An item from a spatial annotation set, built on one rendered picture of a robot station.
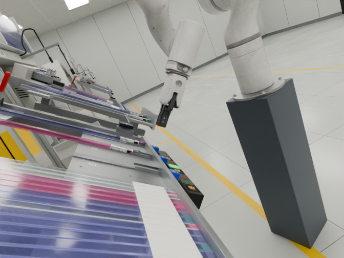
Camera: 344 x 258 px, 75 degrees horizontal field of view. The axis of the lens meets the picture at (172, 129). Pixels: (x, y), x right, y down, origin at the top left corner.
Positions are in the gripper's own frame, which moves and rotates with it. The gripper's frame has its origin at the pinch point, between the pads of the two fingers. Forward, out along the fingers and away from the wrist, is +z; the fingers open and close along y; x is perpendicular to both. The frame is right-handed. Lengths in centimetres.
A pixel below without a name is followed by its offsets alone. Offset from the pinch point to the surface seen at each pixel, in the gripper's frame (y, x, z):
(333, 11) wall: 465, -519, -396
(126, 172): -26.1, 11.5, 10.2
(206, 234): -47.1, 3.4, 8.4
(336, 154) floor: 29, -122, -7
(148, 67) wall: 749, -107, -102
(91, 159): -23.2, 18.7, 10.1
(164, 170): -25.1, 3.4, 8.4
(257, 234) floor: 12, -68, 42
